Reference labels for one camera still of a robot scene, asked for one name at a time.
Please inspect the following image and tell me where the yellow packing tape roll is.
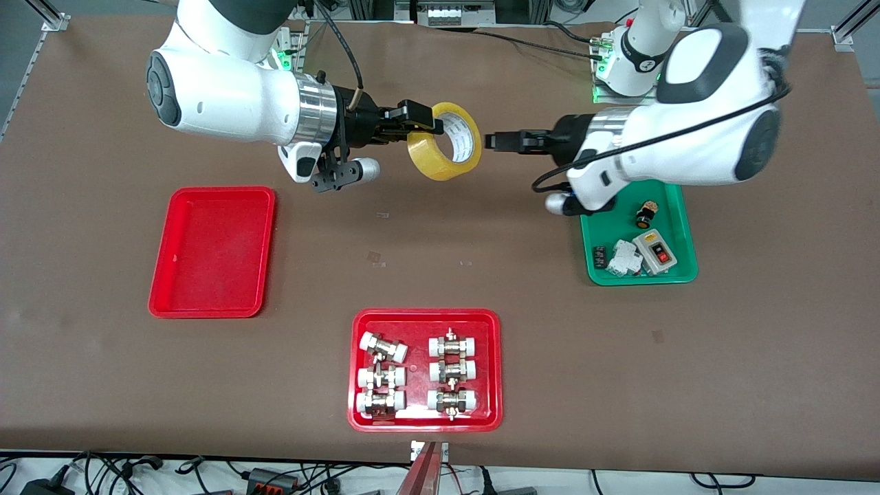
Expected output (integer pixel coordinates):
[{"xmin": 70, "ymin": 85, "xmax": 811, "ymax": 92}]
[{"xmin": 406, "ymin": 102, "xmax": 482, "ymax": 182}]

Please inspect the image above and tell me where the green plastic tray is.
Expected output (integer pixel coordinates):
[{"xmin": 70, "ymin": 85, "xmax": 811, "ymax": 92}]
[{"xmin": 580, "ymin": 180, "xmax": 699, "ymax": 286}]

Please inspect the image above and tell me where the empty red plastic tray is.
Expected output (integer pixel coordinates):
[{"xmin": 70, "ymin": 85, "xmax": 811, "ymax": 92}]
[{"xmin": 148, "ymin": 186, "xmax": 277, "ymax": 319}]

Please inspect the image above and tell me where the red tray holding fittings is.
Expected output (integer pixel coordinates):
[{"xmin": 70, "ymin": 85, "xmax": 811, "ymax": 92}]
[{"xmin": 347, "ymin": 308, "xmax": 503, "ymax": 433}]

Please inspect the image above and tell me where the grey terminal block device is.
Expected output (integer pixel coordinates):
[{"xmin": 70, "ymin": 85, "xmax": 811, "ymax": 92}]
[{"xmin": 416, "ymin": 0, "xmax": 496, "ymax": 28}]

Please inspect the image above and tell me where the white circuit breaker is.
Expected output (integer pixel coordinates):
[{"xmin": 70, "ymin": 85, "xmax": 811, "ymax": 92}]
[{"xmin": 608, "ymin": 239, "xmax": 645, "ymax": 278}]

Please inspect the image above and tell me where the white-capped brass pipe fitting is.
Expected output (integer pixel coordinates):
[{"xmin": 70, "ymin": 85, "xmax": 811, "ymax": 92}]
[
  {"xmin": 360, "ymin": 331, "xmax": 408, "ymax": 363},
  {"xmin": 428, "ymin": 357, "xmax": 478, "ymax": 384},
  {"xmin": 357, "ymin": 364, "xmax": 406, "ymax": 391},
  {"xmin": 427, "ymin": 387, "xmax": 478, "ymax": 420},
  {"xmin": 428, "ymin": 329, "xmax": 479, "ymax": 358},
  {"xmin": 355, "ymin": 389, "xmax": 406, "ymax": 420}
]

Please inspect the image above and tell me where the red metal bar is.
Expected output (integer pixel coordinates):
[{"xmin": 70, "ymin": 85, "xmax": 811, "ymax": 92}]
[{"xmin": 395, "ymin": 441, "xmax": 441, "ymax": 495}]

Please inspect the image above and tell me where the black power adapter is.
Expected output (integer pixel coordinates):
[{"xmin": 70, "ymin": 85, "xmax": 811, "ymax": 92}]
[{"xmin": 21, "ymin": 476, "xmax": 76, "ymax": 495}]

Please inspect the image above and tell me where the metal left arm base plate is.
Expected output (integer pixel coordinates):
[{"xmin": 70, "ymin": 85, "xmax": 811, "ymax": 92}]
[{"xmin": 593, "ymin": 84, "xmax": 657, "ymax": 106}]

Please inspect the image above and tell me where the black cable on table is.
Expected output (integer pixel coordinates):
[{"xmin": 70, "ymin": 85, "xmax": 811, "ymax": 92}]
[{"xmin": 473, "ymin": 22, "xmax": 609, "ymax": 61}]

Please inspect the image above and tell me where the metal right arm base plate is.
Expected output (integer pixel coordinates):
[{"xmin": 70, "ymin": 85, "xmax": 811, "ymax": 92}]
[{"xmin": 283, "ymin": 21, "xmax": 307, "ymax": 73}]

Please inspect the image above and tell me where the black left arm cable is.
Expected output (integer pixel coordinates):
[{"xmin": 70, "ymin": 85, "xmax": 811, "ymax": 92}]
[{"xmin": 531, "ymin": 41, "xmax": 793, "ymax": 193}]

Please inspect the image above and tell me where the white two-button switch box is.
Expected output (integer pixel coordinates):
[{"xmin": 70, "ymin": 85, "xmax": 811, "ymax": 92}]
[{"xmin": 632, "ymin": 230, "xmax": 679, "ymax": 276}]

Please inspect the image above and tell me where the aluminium profile post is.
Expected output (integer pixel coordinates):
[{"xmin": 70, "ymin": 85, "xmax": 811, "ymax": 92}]
[
  {"xmin": 830, "ymin": 0, "xmax": 880, "ymax": 52},
  {"xmin": 27, "ymin": 0, "xmax": 71, "ymax": 32}
]

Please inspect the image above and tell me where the small metal bracket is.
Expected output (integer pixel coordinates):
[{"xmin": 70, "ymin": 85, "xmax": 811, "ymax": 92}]
[{"xmin": 410, "ymin": 440, "xmax": 450, "ymax": 462}]

